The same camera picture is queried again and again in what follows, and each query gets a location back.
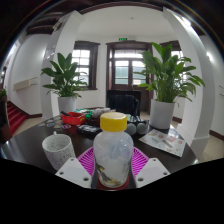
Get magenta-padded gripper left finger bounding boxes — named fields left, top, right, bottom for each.
left=54, top=147, right=98, bottom=189

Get grey ball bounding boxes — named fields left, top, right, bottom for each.
left=125, top=122, right=138, bottom=136
left=135, top=121, right=149, bottom=135

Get printed paper sheet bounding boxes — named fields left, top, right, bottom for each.
left=138, top=128, right=187, bottom=158

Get white speckled mug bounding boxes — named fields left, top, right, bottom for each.
left=41, top=130, right=77, bottom=172

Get small potted plant, white pot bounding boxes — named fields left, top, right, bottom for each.
left=40, top=52, right=88, bottom=114

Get red plastic box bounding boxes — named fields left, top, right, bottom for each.
left=61, top=111, right=88, bottom=126

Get black flat box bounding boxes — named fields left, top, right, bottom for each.
left=76, top=124, right=103, bottom=138

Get dark wooden glazed door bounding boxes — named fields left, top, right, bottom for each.
left=105, top=40, right=154, bottom=113

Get red carpeted stairs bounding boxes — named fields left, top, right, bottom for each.
left=5, top=100, right=28, bottom=134

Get large potted plant, white pot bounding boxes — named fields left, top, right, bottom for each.
left=134, top=41, right=206, bottom=130

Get clear bottle with yellow cap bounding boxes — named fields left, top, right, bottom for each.
left=92, top=111, right=135, bottom=189

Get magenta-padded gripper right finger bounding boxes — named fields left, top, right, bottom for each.
left=131, top=147, right=171, bottom=188

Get black chair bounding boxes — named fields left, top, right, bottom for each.
left=105, top=89, right=142, bottom=118

